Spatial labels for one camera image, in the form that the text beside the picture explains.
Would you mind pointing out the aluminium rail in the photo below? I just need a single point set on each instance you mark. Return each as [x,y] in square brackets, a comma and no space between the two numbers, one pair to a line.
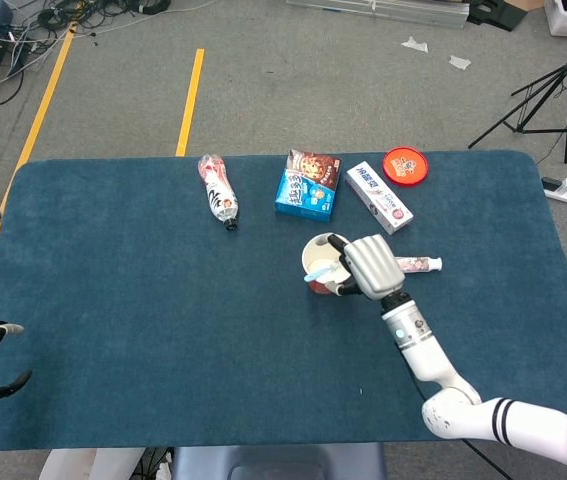
[378,11]

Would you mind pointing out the black stand foot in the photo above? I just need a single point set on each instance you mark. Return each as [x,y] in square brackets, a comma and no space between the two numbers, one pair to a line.
[493,14]

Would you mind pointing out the white toothpaste carton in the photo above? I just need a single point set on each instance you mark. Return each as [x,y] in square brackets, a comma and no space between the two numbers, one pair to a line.
[380,200]

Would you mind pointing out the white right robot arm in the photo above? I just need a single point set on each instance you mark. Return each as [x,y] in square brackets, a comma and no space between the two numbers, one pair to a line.
[428,355]

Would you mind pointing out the grey blue robot chest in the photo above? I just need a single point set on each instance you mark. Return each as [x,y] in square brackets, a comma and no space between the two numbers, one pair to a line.
[278,462]

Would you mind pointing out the blue biscuit box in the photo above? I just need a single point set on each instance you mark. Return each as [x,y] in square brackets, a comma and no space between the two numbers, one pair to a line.
[303,200]

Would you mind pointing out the brown pizza print box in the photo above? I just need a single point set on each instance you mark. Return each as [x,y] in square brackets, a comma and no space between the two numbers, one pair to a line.
[318,167]

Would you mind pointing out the white paper scrap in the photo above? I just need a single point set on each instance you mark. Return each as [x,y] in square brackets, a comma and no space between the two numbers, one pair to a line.
[460,62]
[415,44]

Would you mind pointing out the white red plastic bottle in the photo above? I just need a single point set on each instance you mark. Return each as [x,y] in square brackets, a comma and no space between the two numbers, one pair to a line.
[220,195]

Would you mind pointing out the white printed toothpaste tube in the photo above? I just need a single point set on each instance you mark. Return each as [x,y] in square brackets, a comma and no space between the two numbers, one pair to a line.
[420,264]

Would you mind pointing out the white robot body cover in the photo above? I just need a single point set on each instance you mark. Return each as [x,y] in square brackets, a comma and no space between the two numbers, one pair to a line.
[88,465]

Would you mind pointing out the light blue toothbrush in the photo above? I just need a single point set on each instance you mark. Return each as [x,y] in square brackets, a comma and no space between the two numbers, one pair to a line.
[320,272]

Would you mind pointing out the yellow floor tape strip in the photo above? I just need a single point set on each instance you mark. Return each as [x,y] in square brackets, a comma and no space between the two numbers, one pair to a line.
[190,100]
[38,115]

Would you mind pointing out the blue table mat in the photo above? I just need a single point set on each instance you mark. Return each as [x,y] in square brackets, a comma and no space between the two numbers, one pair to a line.
[163,300]

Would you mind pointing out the red round lid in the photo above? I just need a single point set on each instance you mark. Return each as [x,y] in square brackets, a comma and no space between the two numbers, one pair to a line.
[405,166]

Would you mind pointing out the red paper cup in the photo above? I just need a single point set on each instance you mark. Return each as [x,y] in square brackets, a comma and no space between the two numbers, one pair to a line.
[314,250]

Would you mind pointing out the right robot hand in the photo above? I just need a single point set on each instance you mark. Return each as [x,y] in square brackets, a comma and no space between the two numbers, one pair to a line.
[373,267]

